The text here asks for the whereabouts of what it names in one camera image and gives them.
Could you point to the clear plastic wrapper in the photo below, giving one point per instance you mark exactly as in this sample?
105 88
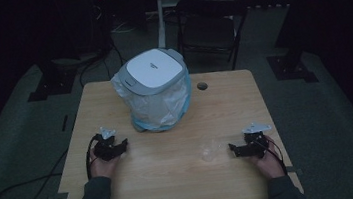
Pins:
210 151

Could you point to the person's right hand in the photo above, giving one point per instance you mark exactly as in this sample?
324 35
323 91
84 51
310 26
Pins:
270 162

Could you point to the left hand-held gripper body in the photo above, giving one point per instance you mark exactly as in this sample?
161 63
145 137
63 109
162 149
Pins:
107 150

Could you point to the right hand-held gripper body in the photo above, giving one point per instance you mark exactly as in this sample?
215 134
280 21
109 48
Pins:
255 144

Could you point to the white lidded trash bin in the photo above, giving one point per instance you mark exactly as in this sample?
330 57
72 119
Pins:
154 69

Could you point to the round table grommet hole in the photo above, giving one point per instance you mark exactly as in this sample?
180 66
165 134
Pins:
202 85

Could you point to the black tape strip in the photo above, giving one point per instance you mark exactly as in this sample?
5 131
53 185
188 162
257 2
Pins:
65 123

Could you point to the black folding chair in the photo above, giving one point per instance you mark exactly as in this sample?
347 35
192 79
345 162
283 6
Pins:
208 32

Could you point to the white metal stand frame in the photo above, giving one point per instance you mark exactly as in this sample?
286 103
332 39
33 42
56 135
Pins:
163 13

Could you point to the clear plastic bin liner bag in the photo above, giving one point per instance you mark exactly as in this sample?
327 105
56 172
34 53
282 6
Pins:
161 106

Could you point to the person's left hand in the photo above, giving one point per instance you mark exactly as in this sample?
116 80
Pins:
103 166

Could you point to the black stand floor base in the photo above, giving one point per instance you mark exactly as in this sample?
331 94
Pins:
291 68
51 85

